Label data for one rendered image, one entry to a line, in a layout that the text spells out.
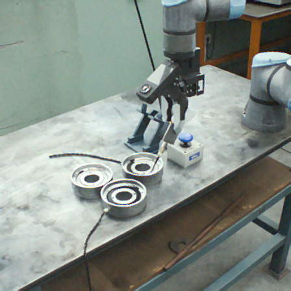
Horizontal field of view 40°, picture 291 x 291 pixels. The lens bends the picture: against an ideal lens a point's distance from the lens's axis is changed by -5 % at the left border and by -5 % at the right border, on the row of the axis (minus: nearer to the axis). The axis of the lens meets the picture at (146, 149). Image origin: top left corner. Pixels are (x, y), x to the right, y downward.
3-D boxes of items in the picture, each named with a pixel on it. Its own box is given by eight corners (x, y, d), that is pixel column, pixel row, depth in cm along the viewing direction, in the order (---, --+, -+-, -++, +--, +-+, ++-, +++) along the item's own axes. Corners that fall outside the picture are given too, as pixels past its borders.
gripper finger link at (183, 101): (189, 121, 98) (188, 85, 94) (184, 123, 97) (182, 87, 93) (176, 115, 101) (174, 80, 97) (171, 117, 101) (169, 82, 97)
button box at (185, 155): (184, 169, 111) (185, 152, 109) (167, 158, 116) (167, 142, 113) (205, 158, 116) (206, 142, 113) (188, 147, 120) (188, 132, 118)
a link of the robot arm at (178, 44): (177, 37, 87) (154, 30, 92) (177, 58, 89) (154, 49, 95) (202, 32, 91) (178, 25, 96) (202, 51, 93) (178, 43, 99)
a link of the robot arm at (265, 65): (271, 84, 135) (276, 45, 128) (297, 99, 125) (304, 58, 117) (241, 89, 131) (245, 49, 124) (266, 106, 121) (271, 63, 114)
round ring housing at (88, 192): (63, 188, 105) (62, 175, 103) (95, 171, 111) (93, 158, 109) (89, 206, 99) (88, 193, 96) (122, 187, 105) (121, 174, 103)
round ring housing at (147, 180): (171, 177, 108) (171, 164, 106) (139, 194, 102) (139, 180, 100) (145, 160, 115) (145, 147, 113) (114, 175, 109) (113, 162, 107)
